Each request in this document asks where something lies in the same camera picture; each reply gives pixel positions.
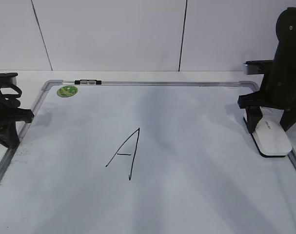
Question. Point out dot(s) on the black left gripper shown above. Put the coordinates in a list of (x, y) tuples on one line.
[(10, 113)]

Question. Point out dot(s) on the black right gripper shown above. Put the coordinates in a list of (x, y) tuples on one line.
[(277, 90)]

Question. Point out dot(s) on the white board eraser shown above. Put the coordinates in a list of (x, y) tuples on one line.
[(270, 138)]

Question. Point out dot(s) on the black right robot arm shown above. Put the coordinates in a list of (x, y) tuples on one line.
[(286, 35)]

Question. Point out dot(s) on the round green magnet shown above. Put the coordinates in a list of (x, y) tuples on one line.
[(67, 91)]

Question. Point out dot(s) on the black marker clip holder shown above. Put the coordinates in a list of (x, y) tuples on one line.
[(87, 82)]

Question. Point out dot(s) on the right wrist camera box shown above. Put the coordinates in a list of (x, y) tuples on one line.
[(257, 67)]

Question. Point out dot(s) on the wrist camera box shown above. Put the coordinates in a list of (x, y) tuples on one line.
[(257, 67), (8, 77)]

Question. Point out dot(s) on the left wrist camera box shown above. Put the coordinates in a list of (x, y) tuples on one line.
[(8, 77)]

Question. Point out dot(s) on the white board with aluminium frame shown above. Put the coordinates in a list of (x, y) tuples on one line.
[(144, 158)]

